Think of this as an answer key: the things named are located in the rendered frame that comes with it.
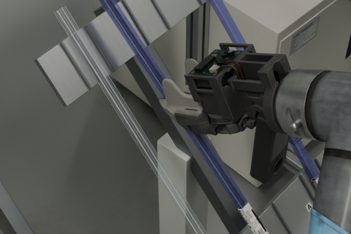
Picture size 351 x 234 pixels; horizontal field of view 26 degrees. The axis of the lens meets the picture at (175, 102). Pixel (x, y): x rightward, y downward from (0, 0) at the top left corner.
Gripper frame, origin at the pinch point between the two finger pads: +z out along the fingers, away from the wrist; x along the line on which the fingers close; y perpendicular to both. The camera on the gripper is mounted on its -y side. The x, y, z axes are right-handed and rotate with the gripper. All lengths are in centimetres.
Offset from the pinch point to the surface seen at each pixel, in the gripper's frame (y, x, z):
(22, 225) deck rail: -6.1, 21.2, 12.8
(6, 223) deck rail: -5.5, 22.2, 14.8
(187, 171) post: -16.0, -3.3, 8.8
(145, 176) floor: -66, -44, 87
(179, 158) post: -13.3, -3.2, 8.9
